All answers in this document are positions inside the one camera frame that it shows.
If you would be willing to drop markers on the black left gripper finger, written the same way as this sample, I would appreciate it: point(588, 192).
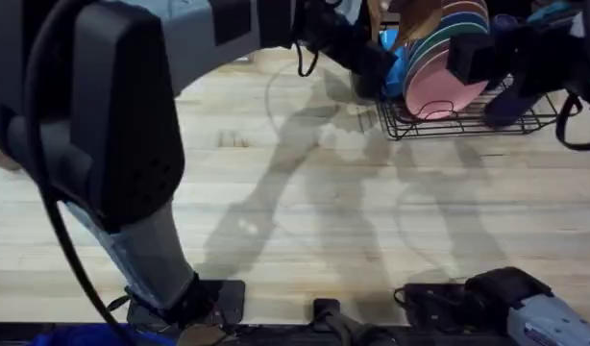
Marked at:
point(374, 72)

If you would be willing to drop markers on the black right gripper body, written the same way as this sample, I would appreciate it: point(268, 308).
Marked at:
point(535, 57)

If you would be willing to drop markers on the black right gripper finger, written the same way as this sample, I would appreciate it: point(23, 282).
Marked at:
point(508, 108)

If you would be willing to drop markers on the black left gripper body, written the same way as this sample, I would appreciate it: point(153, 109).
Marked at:
point(333, 29)

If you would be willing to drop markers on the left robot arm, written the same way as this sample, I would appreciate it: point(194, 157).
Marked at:
point(112, 110)

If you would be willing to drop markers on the bright blue cup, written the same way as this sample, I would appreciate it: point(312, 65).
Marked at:
point(396, 72)

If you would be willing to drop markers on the dark blue cup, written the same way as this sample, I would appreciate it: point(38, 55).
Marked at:
point(502, 24)

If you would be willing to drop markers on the pink plate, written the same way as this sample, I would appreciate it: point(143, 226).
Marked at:
point(444, 91)

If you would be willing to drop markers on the green plate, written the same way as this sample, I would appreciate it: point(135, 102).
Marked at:
point(441, 34)

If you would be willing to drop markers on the blue plate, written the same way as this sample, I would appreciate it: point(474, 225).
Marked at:
point(463, 18)

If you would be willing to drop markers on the orange plate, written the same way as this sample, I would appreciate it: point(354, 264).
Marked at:
point(465, 6)

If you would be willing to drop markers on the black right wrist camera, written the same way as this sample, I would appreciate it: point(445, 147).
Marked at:
point(470, 60)

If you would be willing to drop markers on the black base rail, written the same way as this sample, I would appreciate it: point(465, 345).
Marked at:
point(285, 336)

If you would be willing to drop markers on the blue object under rail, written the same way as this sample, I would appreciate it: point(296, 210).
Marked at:
point(98, 336)

